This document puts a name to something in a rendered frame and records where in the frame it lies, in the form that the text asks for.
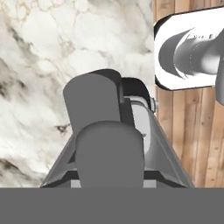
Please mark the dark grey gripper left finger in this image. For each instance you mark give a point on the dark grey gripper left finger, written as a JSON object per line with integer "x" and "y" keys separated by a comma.
{"x": 59, "y": 172}

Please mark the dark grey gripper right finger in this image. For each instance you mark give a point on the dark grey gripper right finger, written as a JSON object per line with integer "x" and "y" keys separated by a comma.
{"x": 166, "y": 163}

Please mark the grey blender lid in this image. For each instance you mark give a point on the grey blender lid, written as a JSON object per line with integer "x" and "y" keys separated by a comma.
{"x": 108, "y": 145}

